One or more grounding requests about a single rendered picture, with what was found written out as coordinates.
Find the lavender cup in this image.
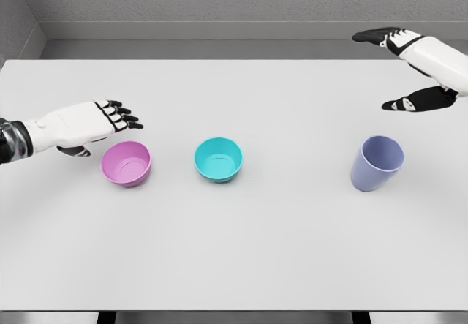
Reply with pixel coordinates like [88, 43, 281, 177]
[350, 135, 406, 193]

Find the teal bowl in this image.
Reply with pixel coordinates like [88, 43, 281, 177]
[193, 137, 244, 184]

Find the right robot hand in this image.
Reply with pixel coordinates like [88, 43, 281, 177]
[352, 27, 468, 113]

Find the pink bowl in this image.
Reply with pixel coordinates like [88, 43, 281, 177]
[100, 140, 152, 189]

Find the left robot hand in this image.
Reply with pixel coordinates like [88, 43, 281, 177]
[42, 99, 144, 157]

